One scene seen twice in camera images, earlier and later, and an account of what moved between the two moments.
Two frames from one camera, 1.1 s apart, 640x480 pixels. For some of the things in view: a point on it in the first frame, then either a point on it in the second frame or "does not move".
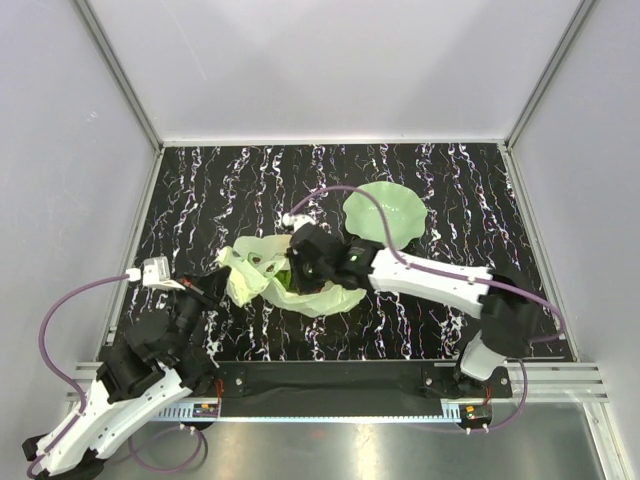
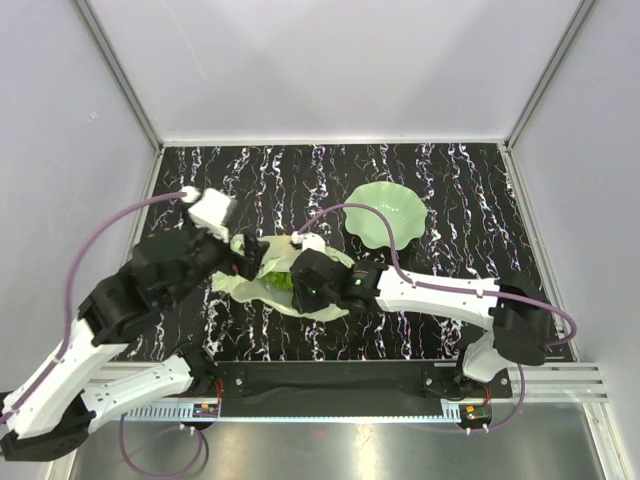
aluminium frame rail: (121, 73) does not move
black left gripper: (212, 287) to (247, 263)
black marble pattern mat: (206, 199) does not move
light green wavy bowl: (404, 210) does not move
